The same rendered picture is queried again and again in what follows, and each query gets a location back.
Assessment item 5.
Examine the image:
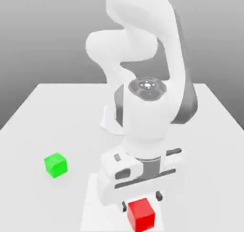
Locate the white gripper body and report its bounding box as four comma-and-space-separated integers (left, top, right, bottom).
96, 156, 185, 207

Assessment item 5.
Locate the small red cube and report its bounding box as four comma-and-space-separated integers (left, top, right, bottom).
127, 197, 156, 232

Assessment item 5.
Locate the small green cube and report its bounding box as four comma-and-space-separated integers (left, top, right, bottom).
43, 152, 69, 179

